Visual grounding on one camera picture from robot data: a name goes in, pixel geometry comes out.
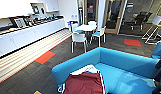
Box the red jacket with white sleeves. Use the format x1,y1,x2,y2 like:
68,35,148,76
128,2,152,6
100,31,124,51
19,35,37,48
57,63,107,94

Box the white chair with teal seat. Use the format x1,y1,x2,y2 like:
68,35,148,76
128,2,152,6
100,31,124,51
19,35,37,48
87,20,98,27
70,22,80,34
91,25,108,48
70,31,88,54

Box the white square table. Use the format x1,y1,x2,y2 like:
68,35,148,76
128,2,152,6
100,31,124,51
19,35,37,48
75,23,98,38

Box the wood framed glass door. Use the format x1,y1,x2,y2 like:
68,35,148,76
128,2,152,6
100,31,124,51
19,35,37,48
104,0,128,35
83,0,99,25

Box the blue sofa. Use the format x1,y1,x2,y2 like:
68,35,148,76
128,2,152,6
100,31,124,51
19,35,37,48
50,46,161,94

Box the white kitchen counter cabinets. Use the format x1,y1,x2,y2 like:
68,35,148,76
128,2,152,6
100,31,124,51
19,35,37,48
0,17,68,60

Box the black office chair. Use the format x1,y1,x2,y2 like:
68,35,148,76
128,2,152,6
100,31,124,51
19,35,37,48
133,11,154,29

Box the white high stool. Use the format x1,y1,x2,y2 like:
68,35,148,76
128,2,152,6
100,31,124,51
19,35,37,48
141,15,161,45

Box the white upper kitchen cabinets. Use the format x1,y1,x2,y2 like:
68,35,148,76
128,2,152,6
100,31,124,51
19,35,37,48
0,0,61,20

